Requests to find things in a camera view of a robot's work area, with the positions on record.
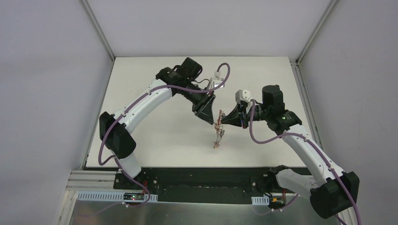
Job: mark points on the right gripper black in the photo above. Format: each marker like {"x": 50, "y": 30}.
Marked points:
{"x": 241, "y": 113}

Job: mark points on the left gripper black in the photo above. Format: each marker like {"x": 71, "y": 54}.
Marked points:
{"x": 202, "y": 103}

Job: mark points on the key organizer with red handle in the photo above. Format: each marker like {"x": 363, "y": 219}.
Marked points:
{"x": 219, "y": 129}

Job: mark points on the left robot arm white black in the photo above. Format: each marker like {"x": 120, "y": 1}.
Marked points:
{"x": 115, "y": 129}

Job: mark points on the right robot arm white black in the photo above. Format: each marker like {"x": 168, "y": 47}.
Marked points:
{"x": 330, "y": 190}

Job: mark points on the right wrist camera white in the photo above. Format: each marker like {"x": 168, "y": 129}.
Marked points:
{"x": 243, "y": 96}

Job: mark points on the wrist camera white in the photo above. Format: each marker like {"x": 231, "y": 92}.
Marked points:
{"x": 243, "y": 96}
{"x": 215, "y": 81}

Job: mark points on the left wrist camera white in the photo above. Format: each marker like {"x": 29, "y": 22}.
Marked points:
{"x": 215, "y": 81}

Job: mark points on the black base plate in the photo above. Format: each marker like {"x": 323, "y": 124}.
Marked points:
{"x": 224, "y": 185}

